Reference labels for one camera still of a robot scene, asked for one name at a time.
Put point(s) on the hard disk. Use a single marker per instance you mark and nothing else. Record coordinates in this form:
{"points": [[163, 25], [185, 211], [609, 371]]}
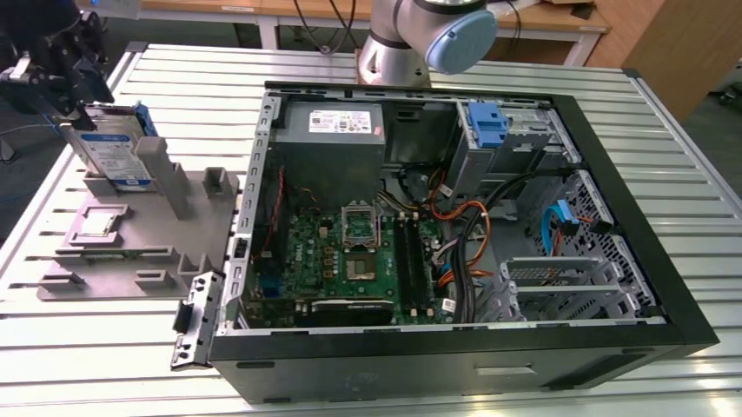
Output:
{"points": [[113, 156]]}

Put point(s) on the metal disk bay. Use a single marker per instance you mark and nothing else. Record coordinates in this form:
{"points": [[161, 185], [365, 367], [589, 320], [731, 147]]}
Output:
{"points": [[557, 289]]}

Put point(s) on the black graphics card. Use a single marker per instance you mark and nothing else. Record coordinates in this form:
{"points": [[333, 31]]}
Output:
{"points": [[348, 310]]}

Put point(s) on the black RAM slot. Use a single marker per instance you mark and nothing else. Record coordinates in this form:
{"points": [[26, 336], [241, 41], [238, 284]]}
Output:
{"points": [[406, 260], [422, 260]]}

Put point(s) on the CPU socket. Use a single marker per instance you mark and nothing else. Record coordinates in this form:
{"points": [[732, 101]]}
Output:
{"points": [[362, 269]]}

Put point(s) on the green motherboard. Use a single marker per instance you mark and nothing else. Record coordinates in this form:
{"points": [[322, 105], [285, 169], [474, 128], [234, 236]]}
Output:
{"points": [[313, 256]]}

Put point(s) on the thin metal locking lever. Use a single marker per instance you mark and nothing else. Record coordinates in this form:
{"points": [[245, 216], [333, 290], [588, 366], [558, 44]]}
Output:
{"points": [[381, 234]]}

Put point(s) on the wooden desk white frame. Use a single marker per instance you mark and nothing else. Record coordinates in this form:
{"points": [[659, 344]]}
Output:
{"points": [[557, 21], [203, 5]]}

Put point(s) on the brown wooden cabinet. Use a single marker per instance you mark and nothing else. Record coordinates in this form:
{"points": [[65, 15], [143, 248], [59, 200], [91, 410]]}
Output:
{"points": [[684, 43]]}

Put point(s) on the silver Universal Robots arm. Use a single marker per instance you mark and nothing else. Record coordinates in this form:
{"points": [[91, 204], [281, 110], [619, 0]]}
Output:
{"points": [[394, 48]]}

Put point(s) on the silver CPU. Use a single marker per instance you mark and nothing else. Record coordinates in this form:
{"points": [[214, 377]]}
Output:
{"points": [[95, 226]]}

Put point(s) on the cardboard box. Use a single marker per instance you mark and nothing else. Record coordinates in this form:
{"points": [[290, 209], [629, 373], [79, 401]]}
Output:
{"points": [[568, 6]]}

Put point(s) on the grey metal drive cage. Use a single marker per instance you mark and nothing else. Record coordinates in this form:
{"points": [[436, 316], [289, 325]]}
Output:
{"points": [[476, 169]]}

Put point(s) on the black open PC case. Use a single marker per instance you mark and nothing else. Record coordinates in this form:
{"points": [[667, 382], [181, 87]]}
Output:
{"points": [[406, 369]]}

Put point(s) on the grey parts rack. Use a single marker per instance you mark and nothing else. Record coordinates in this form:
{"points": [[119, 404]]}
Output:
{"points": [[151, 234]]}

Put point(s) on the blue drive latch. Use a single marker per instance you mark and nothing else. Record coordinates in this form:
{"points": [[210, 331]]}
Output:
{"points": [[488, 126]]}

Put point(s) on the grey power supply unit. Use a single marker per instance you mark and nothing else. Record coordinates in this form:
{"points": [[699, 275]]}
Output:
{"points": [[330, 165]]}

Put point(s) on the metal card retention bracket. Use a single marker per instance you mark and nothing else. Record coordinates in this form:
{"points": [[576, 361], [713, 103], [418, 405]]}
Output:
{"points": [[201, 313]]}

